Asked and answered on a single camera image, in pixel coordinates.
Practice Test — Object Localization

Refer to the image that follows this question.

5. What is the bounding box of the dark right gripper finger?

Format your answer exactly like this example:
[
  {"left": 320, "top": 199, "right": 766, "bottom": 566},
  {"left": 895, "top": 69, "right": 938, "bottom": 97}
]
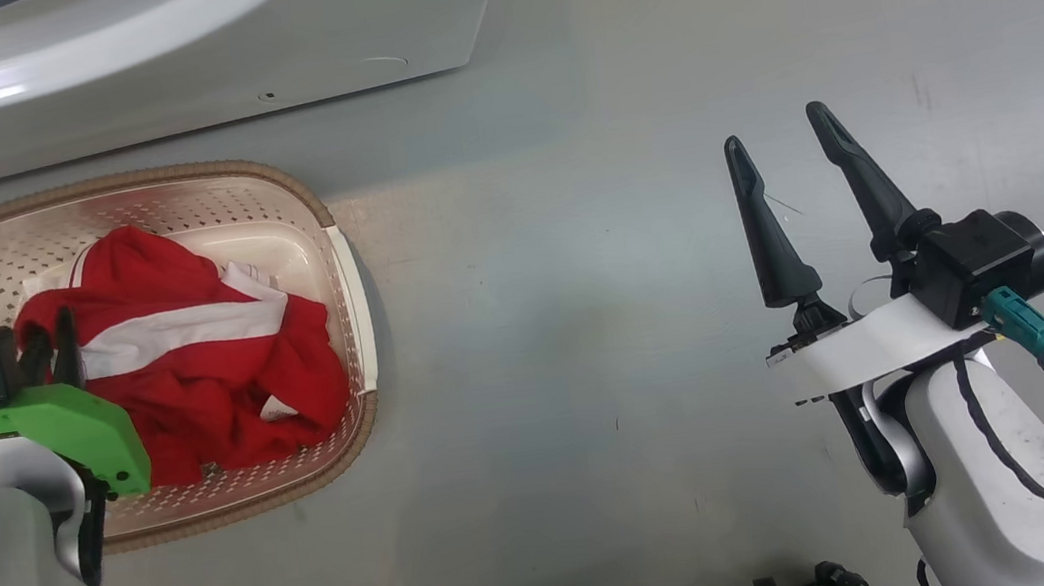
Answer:
[
  {"left": 722, "top": 127, "right": 827, "bottom": 315},
  {"left": 805, "top": 90, "right": 924, "bottom": 274}
]

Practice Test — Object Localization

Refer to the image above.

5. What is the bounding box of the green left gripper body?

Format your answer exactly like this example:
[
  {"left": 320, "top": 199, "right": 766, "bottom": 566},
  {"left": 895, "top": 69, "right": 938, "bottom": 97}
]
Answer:
[{"left": 0, "top": 372, "right": 156, "bottom": 514}]

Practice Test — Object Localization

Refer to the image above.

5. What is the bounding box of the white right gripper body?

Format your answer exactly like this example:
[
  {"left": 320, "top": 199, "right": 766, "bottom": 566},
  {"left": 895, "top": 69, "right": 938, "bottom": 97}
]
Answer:
[{"left": 758, "top": 272, "right": 1004, "bottom": 412}]

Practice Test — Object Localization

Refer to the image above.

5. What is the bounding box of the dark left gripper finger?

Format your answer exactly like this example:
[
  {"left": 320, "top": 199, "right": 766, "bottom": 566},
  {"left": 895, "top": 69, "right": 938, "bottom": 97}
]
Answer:
[
  {"left": 16, "top": 330, "right": 56, "bottom": 388},
  {"left": 45, "top": 306, "right": 88, "bottom": 389}
]

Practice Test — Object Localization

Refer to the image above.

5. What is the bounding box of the red and white garment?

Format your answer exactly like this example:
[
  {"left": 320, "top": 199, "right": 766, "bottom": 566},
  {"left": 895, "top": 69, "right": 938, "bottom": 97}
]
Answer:
[{"left": 3, "top": 200, "right": 361, "bottom": 506}]

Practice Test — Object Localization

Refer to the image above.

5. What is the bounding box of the cream perforated laundry basket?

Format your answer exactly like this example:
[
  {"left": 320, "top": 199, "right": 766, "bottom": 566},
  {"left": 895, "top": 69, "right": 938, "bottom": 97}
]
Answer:
[{"left": 0, "top": 142, "right": 399, "bottom": 569}]

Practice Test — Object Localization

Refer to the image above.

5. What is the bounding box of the white front-load washing machine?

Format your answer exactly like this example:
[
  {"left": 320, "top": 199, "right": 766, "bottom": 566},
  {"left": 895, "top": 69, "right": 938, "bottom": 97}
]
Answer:
[{"left": 0, "top": 0, "right": 533, "bottom": 196}]

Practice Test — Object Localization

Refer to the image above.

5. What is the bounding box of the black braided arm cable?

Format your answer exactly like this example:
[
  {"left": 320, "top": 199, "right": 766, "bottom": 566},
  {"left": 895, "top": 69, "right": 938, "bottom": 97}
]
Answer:
[{"left": 952, "top": 345, "right": 1044, "bottom": 547}]

